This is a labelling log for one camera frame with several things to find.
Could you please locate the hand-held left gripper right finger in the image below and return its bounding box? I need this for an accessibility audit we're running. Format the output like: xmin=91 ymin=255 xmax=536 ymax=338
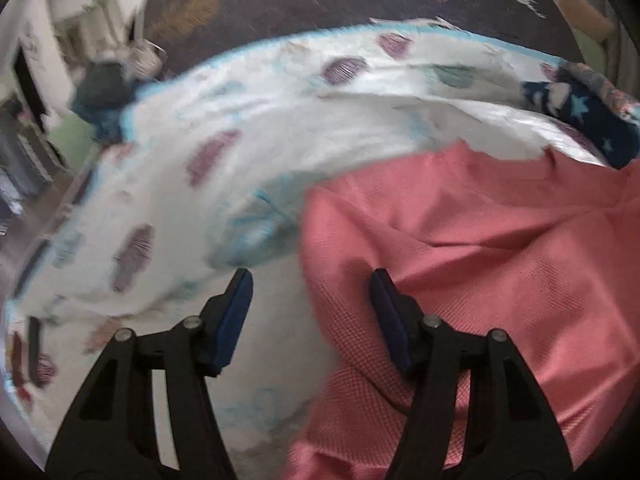
xmin=369 ymin=268 xmax=573 ymax=480

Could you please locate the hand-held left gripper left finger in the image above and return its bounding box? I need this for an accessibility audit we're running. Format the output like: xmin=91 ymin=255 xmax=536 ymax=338
xmin=45 ymin=268 xmax=254 ymax=480

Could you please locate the pink knit garment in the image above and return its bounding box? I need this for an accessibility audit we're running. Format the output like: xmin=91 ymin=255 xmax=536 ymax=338
xmin=282 ymin=141 xmax=640 ymax=480

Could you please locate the white sea-print quilt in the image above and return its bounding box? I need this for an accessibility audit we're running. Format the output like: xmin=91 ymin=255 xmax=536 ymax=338
xmin=0 ymin=19 xmax=608 ymax=471

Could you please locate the dark teal cloth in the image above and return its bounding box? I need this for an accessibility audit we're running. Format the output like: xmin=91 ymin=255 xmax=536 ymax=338
xmin=70 ymin=60 xmax=137 ymax=143

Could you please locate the navy star-print garment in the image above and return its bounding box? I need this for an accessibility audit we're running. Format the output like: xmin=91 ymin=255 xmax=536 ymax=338
xmin=520 ymin=67 xmax=640 ymax=171

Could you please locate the floral patterned garment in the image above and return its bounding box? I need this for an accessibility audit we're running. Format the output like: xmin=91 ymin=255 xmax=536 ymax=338
xmin=565 ymin=62 xmax=640 ymax=123

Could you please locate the green pillow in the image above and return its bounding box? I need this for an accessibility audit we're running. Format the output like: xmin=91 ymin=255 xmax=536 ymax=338
xmin=570 ymin=25 xmax=621 ymax=77

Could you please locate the tan pillow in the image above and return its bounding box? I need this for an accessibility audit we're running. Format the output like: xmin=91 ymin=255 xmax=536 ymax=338
xmin=557 ymin=0 xmax=617 ymax=37

